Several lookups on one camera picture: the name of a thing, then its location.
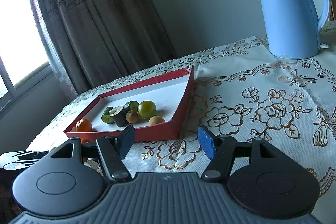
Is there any window with grey frame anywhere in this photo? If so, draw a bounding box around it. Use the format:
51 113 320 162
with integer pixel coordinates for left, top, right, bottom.
0 0 57 119

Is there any yellow-green lime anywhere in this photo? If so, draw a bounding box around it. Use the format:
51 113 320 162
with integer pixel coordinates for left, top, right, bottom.
137 100 157 119

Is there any brown patterned curtain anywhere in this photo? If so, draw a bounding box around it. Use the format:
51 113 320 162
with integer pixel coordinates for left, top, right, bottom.
24 0 176 98

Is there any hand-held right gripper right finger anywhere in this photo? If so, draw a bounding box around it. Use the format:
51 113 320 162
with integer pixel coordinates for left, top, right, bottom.
197 125 287 183

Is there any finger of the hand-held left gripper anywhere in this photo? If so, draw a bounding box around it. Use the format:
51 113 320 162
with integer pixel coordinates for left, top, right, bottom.
0 151 51 171

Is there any blue electric kettle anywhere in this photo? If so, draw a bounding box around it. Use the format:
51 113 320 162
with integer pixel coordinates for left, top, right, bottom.
249 0 331 60

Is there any small orange mandarin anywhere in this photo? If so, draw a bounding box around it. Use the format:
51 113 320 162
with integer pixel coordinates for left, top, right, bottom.
76 119 93 132

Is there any red cardboard box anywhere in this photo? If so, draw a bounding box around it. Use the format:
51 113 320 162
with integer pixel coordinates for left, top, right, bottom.
64 64 195 143

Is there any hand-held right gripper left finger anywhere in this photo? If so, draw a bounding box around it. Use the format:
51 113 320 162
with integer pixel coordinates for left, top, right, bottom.
49 125 136 182

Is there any small tan loquat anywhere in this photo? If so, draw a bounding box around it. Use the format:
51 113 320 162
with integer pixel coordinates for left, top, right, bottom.
148 115 166 126
125 110 140 124

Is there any dark green cucumber piece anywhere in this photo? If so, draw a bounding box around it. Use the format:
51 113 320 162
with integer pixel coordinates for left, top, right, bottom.
101 106 115 124
123 100 139 111

